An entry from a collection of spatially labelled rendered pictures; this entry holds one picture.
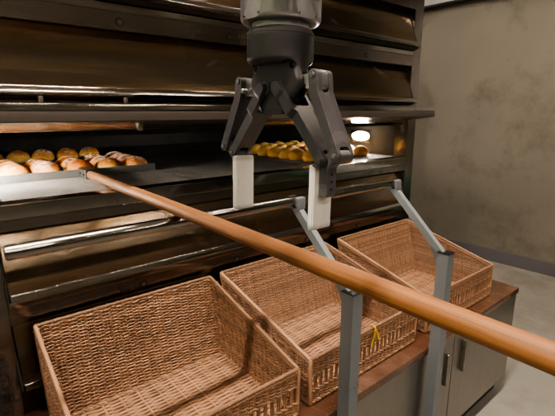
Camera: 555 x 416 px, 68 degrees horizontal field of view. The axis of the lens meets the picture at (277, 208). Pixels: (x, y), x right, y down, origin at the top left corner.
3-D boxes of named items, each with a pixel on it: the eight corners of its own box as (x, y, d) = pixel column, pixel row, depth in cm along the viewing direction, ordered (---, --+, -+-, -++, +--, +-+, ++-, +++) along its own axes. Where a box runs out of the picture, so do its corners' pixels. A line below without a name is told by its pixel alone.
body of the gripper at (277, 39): (230, 29, 47) (230, 113, 48) (281, 16, 40) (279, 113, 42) (279, 39, 52) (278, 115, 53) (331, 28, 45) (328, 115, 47)
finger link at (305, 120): (293, 90, 48) (300, 81, 47) (339, 167, 45) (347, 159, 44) (268, 88, 46) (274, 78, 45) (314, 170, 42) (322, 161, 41)
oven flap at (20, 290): (9, 303, 109) (-6, 229, 109) (402, 205, 221) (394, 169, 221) (11, 303, 106) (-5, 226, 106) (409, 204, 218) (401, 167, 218)
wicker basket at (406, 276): (332, 293, 194) (334, 237, 188) (402, 266, 229) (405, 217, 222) (425, 336, 157) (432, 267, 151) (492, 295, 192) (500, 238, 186)
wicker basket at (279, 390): (41, 411, 118) (28, 323, 111) (213, 342, 153) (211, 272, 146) (92, 546, 81) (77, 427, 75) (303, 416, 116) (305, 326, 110)
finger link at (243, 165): (235, 156, 53) (232, 155, 53) (235, 210, 54) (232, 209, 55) (253, 155, 55) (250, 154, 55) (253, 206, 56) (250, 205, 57)
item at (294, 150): (234, 153, 237) (234, 143, 235) (296, 148, 267) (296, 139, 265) (309, 163, 191) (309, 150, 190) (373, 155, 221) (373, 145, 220)
